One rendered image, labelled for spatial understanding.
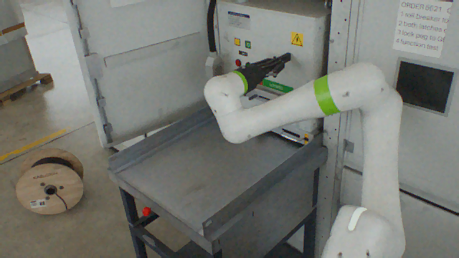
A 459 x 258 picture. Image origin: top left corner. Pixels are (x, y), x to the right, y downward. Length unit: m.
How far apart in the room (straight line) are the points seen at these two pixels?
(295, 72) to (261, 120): 0.40
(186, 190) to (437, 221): 0.90
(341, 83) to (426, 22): 0.33
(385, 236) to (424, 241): 0.68
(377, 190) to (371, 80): 0.31
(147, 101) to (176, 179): 0.47
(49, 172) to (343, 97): 2.06
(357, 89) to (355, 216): 0.34
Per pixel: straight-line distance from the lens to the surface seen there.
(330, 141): 1.73
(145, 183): 1.62
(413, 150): 1.54
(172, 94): 1.96
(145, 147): 1.78
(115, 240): 2.66
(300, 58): 1.59
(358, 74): 1.16
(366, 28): 1.45
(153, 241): 1.83
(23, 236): 2.94
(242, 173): 1.60
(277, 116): 1.25
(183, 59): 1.93
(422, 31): 1.38
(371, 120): 1.29
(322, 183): 1.87
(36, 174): 2.82
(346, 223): 1.06
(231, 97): 1.31
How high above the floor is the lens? 1.82
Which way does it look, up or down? 31 degrees down
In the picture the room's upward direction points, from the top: 5 degrees counter-clockwise
